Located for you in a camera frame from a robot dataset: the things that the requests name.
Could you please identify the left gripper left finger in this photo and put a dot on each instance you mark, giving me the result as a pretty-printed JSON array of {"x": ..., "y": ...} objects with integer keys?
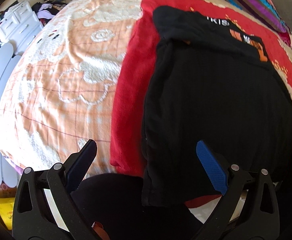
[{"x": 32, "y": 217}]

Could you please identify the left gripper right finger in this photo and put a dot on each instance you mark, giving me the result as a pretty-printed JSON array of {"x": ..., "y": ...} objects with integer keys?
[{"x": 248, "y": 208}]

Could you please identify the black garment with orange patch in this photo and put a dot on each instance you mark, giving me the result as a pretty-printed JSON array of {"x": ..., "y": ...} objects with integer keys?
[{"x": 111, "y": 205}]

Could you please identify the pile of clothes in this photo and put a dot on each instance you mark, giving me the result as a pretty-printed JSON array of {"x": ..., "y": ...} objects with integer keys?
[{"x": 47, "y": 9}]

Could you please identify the red floral blanket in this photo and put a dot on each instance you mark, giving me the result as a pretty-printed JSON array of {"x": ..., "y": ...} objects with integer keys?
[{"x": 131, "y": 92}]

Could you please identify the peach patterned blanket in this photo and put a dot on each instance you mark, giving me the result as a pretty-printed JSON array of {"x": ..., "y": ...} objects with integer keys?
[{"x": 60, "y": 94}]

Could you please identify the white chest of drawers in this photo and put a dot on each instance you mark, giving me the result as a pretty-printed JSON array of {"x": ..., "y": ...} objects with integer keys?
[{"x": 19, "y": 27}]

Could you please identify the striped blue purple pillow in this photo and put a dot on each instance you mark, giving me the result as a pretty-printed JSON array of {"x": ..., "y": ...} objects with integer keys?
[{"x": 263, "y": 10}]

